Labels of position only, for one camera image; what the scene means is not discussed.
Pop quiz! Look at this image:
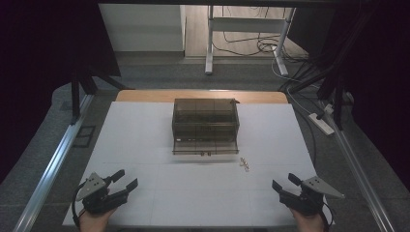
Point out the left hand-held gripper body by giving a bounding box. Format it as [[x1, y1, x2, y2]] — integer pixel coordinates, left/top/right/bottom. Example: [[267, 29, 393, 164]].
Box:
[[75, 171, 118, 216]]

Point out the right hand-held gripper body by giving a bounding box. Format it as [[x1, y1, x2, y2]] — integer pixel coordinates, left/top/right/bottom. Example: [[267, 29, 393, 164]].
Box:
[[291, 175, 345, 217]]

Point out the small metal jewelry piece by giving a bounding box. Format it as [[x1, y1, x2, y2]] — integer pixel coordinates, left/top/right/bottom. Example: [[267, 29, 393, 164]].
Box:
[[239, 156, 251, 173]]

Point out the brown translucent drawer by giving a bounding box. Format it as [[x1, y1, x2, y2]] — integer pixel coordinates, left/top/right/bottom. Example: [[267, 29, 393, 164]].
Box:
[[171, 137, 241, 157]]

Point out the brown translucent drawer box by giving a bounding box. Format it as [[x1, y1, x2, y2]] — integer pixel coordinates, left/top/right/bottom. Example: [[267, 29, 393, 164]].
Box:
[[171, 98, 241, 144]]

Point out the person's left hand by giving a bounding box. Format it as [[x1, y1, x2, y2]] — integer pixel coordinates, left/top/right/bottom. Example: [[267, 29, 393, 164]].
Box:
[[77, 208, 117, 232]]

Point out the person's right hand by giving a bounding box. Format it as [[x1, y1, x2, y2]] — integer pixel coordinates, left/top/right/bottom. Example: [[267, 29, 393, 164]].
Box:
[[289, 208, 326, 232]]

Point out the dark floor outlet cover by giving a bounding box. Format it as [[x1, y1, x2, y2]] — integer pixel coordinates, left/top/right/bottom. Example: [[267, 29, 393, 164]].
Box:
[[73, 125, 97, 149]]

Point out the white power strip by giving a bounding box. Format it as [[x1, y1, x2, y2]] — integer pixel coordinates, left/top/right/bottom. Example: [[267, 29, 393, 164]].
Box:
[[307, 112, 336, 136]]

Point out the white foam board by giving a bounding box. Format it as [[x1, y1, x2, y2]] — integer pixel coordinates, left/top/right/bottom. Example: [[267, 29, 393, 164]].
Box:
[[62, 101, 336, 227]]

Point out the black metal stand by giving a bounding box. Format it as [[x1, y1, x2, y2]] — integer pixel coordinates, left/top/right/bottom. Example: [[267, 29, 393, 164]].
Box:
[[279, 6, 380, 131], [70, 66, 133, 126]]

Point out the black curtain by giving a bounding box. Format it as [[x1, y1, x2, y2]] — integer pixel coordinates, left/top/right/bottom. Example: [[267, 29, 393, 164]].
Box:
[[320, 0, 410, 191], [0, 0, 122, 186]]

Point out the white cabinet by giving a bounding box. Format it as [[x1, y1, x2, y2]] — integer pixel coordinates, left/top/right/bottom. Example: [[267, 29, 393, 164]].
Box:
[[98, 3, 188, 52]]

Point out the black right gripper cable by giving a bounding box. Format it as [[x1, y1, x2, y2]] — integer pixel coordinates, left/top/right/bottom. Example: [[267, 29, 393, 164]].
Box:
[[318, 199, 337, 232]]

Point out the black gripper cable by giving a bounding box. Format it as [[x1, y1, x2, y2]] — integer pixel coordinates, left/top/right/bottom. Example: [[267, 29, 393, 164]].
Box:
[[71, 188, 86, 229], [318, 199, 337, 232]]

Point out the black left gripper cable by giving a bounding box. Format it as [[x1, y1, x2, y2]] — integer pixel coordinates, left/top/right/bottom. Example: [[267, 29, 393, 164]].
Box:
[[71, 188, 86, 229]]

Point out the aluminium rail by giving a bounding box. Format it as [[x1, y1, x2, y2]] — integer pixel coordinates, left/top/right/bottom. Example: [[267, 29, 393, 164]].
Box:
[[13, 93, 95, 232], [318, 100, 396, 232]]

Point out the black floor cable tangle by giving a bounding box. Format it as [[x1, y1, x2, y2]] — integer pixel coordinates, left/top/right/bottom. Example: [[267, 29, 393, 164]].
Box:
[[212, 6, 310, 64]]

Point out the white desk frame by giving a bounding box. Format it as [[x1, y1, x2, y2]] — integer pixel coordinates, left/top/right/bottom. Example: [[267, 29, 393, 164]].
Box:
[[204, 4, 297, 77]]

